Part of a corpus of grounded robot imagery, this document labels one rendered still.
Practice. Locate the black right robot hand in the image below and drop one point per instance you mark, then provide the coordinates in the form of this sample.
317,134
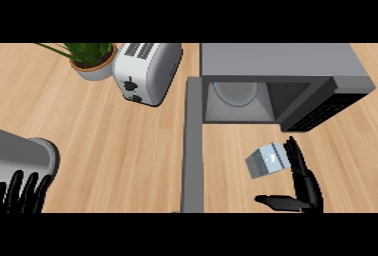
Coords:
306,186

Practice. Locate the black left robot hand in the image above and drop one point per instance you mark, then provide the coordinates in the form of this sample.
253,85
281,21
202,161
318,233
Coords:
23,196

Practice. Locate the grey milk carton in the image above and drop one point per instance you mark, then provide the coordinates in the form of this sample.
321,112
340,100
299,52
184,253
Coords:
268,160

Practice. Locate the grey microwave door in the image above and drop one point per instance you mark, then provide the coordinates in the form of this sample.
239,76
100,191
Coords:
193,143

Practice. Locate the grey microwave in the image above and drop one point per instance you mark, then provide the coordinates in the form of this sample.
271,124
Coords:
286,83

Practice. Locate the green potted plant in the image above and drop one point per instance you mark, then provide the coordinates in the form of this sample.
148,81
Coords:
92,60

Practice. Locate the white toaster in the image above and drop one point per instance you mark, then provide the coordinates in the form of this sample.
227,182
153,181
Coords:
147,73

